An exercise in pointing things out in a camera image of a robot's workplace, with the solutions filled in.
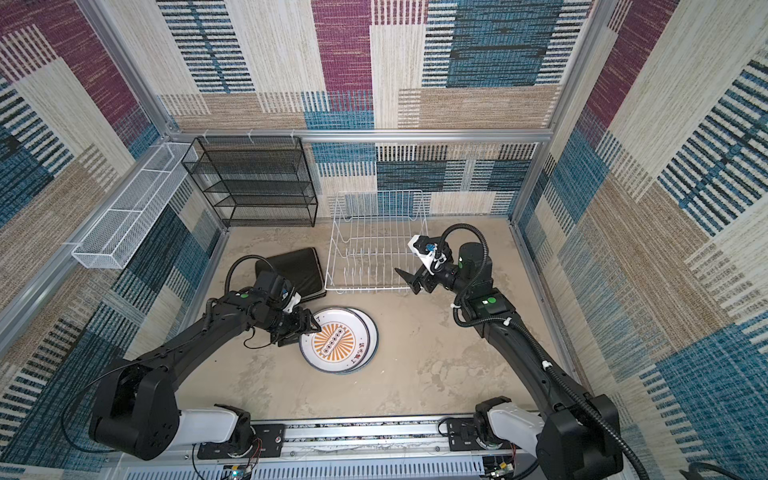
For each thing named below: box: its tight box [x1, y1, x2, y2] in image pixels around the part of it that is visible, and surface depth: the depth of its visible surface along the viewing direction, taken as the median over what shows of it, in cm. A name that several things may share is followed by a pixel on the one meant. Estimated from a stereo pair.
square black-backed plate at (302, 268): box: [255, 247, 327, 303], surface depth 104 cm
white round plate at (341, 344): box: [299, 308, 370, 373], surface depth 87 cm
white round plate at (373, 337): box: [340, 307, 379, 375], surface depth 89 cm
